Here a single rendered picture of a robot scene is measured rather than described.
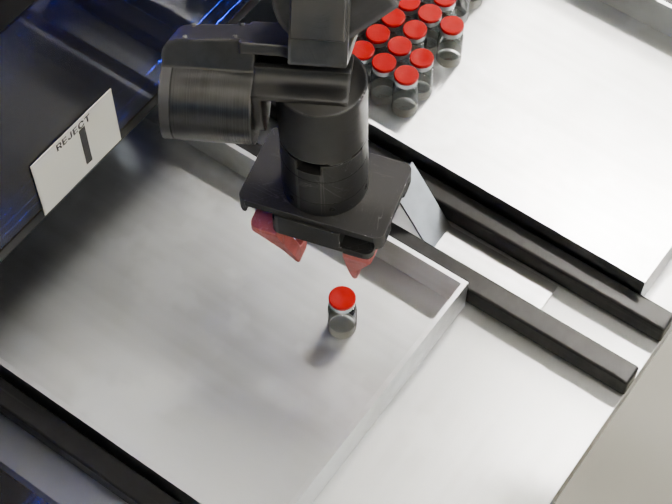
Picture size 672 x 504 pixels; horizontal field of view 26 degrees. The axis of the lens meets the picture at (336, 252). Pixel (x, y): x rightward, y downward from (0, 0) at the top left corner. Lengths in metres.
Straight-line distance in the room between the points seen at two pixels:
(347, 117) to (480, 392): 0.31
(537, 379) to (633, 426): 1.00
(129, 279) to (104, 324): 0.04
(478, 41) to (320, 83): 0.44
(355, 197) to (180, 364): 0.24
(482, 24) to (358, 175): 0.41
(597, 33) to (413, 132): 0.20
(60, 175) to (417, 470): 0.34
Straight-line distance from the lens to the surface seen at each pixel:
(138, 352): 1.13
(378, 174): 0.97
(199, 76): 0.89
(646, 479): 2.08
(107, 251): 1.18
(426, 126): 1.24
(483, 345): 1.13
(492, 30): 1.31
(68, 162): 1.06
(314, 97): 0.88
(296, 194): 0.95
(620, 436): 2.10
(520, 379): 1.12
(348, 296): 1.09
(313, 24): 0.84
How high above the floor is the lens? 1.86
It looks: 58 degrees down
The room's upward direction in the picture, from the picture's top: straight up
